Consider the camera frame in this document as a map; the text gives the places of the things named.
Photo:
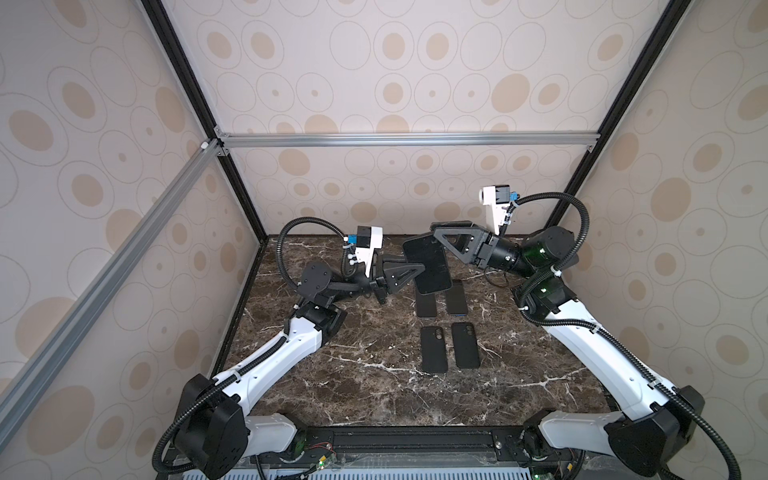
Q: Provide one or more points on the black phone case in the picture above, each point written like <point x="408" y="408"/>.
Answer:
<point x="433" y="350"/>
<point x="465" y="345"/>

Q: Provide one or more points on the horizontal aluminium rail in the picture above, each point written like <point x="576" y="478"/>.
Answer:
<point x="425" y="139"/>

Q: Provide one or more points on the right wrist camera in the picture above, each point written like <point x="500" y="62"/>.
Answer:
<point x="496" y="201"/>

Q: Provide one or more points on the black corner post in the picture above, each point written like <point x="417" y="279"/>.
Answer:
<point x="161" y="23"/>
<point x="643" y="55"/>

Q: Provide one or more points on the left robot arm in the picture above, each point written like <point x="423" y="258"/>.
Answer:
<point x="213" y="428"/>

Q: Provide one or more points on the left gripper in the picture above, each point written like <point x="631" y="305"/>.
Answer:
<point x="383" y="279"/>

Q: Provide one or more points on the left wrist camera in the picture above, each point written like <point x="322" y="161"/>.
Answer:
<point x="360" y="247"/>

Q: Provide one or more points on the left black corner post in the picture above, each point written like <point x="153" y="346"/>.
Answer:
<point x="161" y="23"/>

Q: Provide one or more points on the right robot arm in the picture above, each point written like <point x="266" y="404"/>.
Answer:
<point x="654" y="419"/>

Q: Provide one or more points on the right black corner post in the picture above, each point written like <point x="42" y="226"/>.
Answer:
<point x="643" y="55"/>

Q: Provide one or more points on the blue phone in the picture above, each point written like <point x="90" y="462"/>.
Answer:
<point x="455" y="299"/>

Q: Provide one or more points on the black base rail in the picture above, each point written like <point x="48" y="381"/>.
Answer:
<point x="418" y="452"/>

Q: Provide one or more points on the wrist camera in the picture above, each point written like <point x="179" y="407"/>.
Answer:
<point x="496" y="201"/>
<point x="360" y="247"/>

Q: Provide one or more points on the left aluminium rail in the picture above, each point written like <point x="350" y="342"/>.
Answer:
<point x="50" y="358"/>

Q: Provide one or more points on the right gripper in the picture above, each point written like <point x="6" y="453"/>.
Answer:
<point x="482" y="248"/>

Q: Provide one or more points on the black phone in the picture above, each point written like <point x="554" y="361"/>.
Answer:
<point x="425" y="305"/>
<point x="429" y="252"/>

